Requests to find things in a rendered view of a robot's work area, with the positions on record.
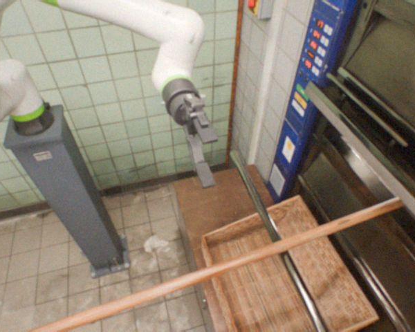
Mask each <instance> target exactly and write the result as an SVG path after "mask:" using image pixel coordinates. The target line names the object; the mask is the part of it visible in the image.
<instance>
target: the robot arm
mask: <svg viewBox="0 0 415 332"><path fill-rule="evenodd" d="M16 1H17V0H0V27H1V22H2V19H3V14H4V12H5V10H6V8H8V7H9V6H10V5H12V4H13V3H14V2H16ZM36 1H40V2H43V3H46V4H48V5H51V6H55V7H58V8H61V9H63V10H64V11H67V12H72V13H75V14H79V15H84V16H87V17H91V18H94V19H98V20H100V21H104V22H107V23H109V24H113V25H115V26H118V27H121V28H124V29H127V30H130V31H131V32H133V33H136V34H138V35H141V36H143V37H146V38H149V39H152V40H154V41H155V42H158V43H159V44H160V50H159V54H158V59H157V61H156V63H155V65H154V69H153V71H152V81H153V84H154V86H155V88H156V90H157V91H158V92H160V94H161V96H162V98H163V102H161V105H165V107H166V110H167V112H168V114H169V115H170V116H171V117H173V120H174V122H175V123H176V124H178V125H180V126H183V129H184V132H185V135H186V137H185V139H186V141H187V144H188V147H189V151H190V156H191V158H192V163H193V166H194V171H195V172H196V173H197V175H198V177H199V180H200V182H201V184H202V186H203V189H207V188H211V187H216V183H215V181H214V179H213V176H212V173H211V171H210V168H209V164H208V163H207V162H205V159H204V156H203V150H202V146H201V143H200V140H201V141H202V143H203V144H204V145H205V144H209V143H213V142H217V140H218V138H217V136H216V134H215V132H214V130H213V128H212V125H211V124H210V121H209V120H208V117H206V112H205V111H204V110H203V107H205V102H204V101H202V100H201V99H203V98H205V95H199V92H198V91H197V90H196V89H195V87H194V84H193V82H192V79H191V78H192V72H193V68H194V64H195V61H196V56H197V55H198V52H199V51H200V49H201V46H202V44H203V41H204V39H205V24H204V22H203V20H202V18H201V16H200V15H199V14H198V13H196V12H195V11H193V10H191V9H189V8H184V7H181V6H177V5H174V4H170V3H166V2H164V1H160V0H36ZM49 109H50V103H49V102H45V101H44V99H43V98H42V96H40V94H39V91H38V89H37V87H36V85H35V83H34V80H33V78H32V77H31V75H30V73H29V71H28V69H27V67H26V65H25V64H23V63H22V62H20V61H17V60H13V59H7V60H1V61H0V122H1V121H2V120H3V119H4V118H5V117H6V116H7V115H9V116H10V117H11V118H12V122H13V125H12V128H13V129H14V130H15V132H16V133H17V134H19V135H21V136H33V135H36V134H40V133H43V132H45V131H46V130H48V129H49V128H50V127H51V126H52V125H53V123H54V121H55V119H54V116H53V114H52V113H51V112H50V111H49ZM196 134H197V135H198V136H197V137H196V136H195V135H196Z"/></svg>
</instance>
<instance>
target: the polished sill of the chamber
mask: <svg viewBox="0 0 415 332"><path fill-rule="evenodd" d="M320 142H321V143H322V144H323V147H324V148H325V149H326V150H327V151H328V152H329V154H330V155H331V156H332V157H333V158H334V159H335V160H336V162H337V163H338V164H339V166H341V168H342V170H343V171H344V172H345V174H346V175H347V176H348V177H349V178H350V179H351V181H352V182H353V183H354V185H355V186H356V187H357V188H358V189H359V190H360V192H361V193H362V195H363V196H364V197H365V198H366V200H367V201H368V202H369V203H370V205H371V206H375V205H379V204H381V203H384V202H387V201H390V200H392V199H395V197H394V196H393V195H392V194H391V192H390V191H389V190H388V189H387V188H386V187H385V186H384V185H383V184H382V183H381V182H380V181H379V179H378V178H377V177H376V176H375V175H374V174H373V172H372V171H370V170H369V168H368V167H367V166H366V165H365V164H364V163H363V162H362V161H361V160H360V159H359V157H358V156H357V155H356V154H355V153H354V152H353V150H352V149H351V148H350V147H349V146H348V145H347V143H346V142H345V141H344V140H343V139H342V138H341V137H340V135H339V134H338V133H337V132H331V133H326V134H323V135H322V137H321V140H320ZM380 216H381V217H382V219H383V220H384V221H385V222H386V224H387V225H388V226H389V228H390V229H391V230H392V232H393V233H394V234H395V235H396V236H397V237H398V239H399V240H400V241H401V243H402V244H403V245H404V246H405V247H406V249H407V250H408V251H409V252H410V254H411V255H412V256H413V257H414V258H415V220H414V219H413V218H412V217H411V216H410V214H409V213H408V212H407V211H406V210H405V209H404V207H400V208H397V209H395V210H392V211H389V212H386V213H384V214H381V215H380Z"/></svg>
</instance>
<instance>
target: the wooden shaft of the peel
mask: <svg viewBox="0 0 415 332"><path fill-rule="evenodd" d="M402 206H405V204H404V203H403V202H402V201H401V200H400V198H399V197H396V198H395V199H392V200H390V201H387V202H384V203H381V204H379V205H375V206H372V207H369V208H367V209H364V210H361V211H359V212H356V213H353V214H350V215H348V216H344V217H343V218H341V219H338V220H335V221H332V222H330V223H326V224H324V225H321V226H318V227H316V228H313V229H310V230H307V231H304V232H301V233H299V234H297V235H295V236H292V237H289V238H287V239H283V240H281V241H277V242H275V243H272V244H269V245H267V246H264V247H260V248H258V249H255V250H252V251H250V252H247V253H246V254H244V255H239V256H237V257H234V258H231V259H229V260H226V261H222V262H221V263H217V264H214V265H212V266H208V267H206V268H203V269H200V270H196V271H194V272H192V273H188V274H186V275H183V276H180V277H177V278H174V279H171V280H169V281H166V282H163V283H161V284H157V285H155V286H151V287H149V288H146V289H143V290H140V291H138V292H135V293H132V294H130V295H126V296H124V297H120V298H118V299H115V300H112V301H110V302H107V303H104V304H101V305H99V306H95V307H93V308H90V309H87V310H85V311H82V312H79V313H76V314H73V315H69V316H68V317H64V318H62V319H60V320H56V321H54V322H51V323H48V324H45V325H43V326H39V327H37V328H35V329H31V330H29V331H25V332H65V331H68V330H71V329H75V328H79V327H81V326H84V325H86V324H90V323H92V322H95V321H97V320H101V319H102V318H105V317H108V316H110V315H113V314H116V313H119V312H122V311H125V310H127V309H130V308H133V307H135V306H138V305H141V304H144V303H146V302H150V301H152V300H155V299H158V298H160V297H163V296H166V295H168V294H171V293H174V292H177V291H180V290H183V289H184V288H188V287H190V286H193V285H195V284H200V283H201V282H203V281H205V280H208V279H211V278H213V277H216V276H219V275H222V274H225V273H228V272H230V271H232V270H236V269H238V268H241V267H244V266H247V265H249V264H253V263H255V262H257V261H260V260H262V259H266V258H269V257H270V256H272V255H276V254H277V253H280V252H283V251H285V250H290V249H291V248H295V247H297V246H300V245H302V244H305V243H308V242H310V241H314V240H316V239H318V238H320V237H323V236H325V235H328V234H331V233H333V232H336V231H338V230H342V229H345V228H348V227H350V226H353V225H355V224H358V223H361V222H363V221H364V220H367V219H370V218H372V217H375V216H378V215H381V214H384V213H386V212H389V211H392V210H395V209H397V208H400V207H402Z"/></svg>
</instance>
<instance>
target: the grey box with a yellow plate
mask: <svg viewBox="0 0 415 332"><path fill-rule="evenodd" d="M273 5H274V0H258V2H256V0H255V6H254V8H252V9H249V11H250V12H251V13H252V14H253V15H254V16H256V18H258V19H260V18H266V17H272V13H273Z"/></svg>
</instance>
